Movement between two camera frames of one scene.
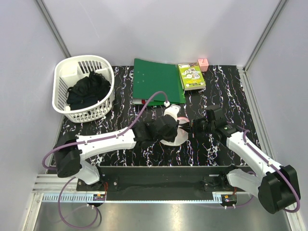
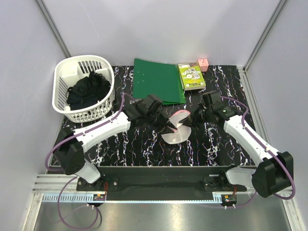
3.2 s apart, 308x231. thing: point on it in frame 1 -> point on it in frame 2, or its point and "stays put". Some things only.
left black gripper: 172,137 -> 164,121
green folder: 149,77 stays put
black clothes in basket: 87,91 stays put
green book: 191,76 stays put
